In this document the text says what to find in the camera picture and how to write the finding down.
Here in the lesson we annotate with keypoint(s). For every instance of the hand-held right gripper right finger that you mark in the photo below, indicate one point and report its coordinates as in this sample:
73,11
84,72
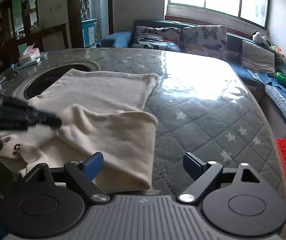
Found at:
193,165

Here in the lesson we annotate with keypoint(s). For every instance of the dark wooden shelf cabinet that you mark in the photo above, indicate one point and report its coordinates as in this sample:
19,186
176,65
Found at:
4,22

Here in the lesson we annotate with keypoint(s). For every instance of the grey pillow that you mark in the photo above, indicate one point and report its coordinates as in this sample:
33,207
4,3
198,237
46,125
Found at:
257,58

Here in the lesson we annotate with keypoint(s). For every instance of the pink white tissue pack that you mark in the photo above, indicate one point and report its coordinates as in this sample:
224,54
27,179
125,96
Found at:
29,55

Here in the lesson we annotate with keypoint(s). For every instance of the clear flat case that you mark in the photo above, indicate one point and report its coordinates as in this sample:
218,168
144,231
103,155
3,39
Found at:
43,55

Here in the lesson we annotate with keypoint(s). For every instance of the cream sweatshirt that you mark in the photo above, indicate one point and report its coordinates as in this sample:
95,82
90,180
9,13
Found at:
108,130

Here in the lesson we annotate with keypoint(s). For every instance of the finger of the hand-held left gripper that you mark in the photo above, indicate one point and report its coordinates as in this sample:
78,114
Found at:
50,121

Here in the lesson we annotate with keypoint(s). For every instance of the panda plush toy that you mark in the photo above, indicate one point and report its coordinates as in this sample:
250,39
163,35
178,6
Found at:
259,38

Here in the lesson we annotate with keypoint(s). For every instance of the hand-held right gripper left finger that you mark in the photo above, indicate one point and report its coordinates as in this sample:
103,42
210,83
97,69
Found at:
94,165

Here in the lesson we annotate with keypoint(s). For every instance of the orange green plush toy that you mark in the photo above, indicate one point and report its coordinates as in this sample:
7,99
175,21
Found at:
278,51

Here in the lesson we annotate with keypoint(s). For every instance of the blue blanket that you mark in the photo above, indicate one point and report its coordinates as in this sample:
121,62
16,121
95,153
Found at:
280,97

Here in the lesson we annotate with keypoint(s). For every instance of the butterfly print pillow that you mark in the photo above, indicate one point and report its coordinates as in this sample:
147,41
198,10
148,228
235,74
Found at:
203,40
155,36

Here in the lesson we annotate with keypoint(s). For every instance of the blue cabinet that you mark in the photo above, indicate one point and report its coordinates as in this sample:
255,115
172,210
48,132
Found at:
88,33

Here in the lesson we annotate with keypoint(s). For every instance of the black round induction cooktop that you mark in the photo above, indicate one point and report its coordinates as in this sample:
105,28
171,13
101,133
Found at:
40,82

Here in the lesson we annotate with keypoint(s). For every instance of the grey quilted star table cover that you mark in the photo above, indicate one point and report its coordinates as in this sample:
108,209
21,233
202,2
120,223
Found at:
195,120

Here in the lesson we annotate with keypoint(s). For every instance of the white remote control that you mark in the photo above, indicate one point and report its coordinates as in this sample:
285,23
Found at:
27,65

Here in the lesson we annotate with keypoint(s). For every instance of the green bowl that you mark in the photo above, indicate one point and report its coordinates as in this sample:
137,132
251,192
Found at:
285,78

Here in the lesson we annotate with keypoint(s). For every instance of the dark wooden sideboard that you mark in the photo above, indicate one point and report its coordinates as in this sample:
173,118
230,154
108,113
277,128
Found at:
52,38

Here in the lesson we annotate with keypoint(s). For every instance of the dark teal sofa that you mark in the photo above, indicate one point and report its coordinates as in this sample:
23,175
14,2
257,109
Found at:
118,38

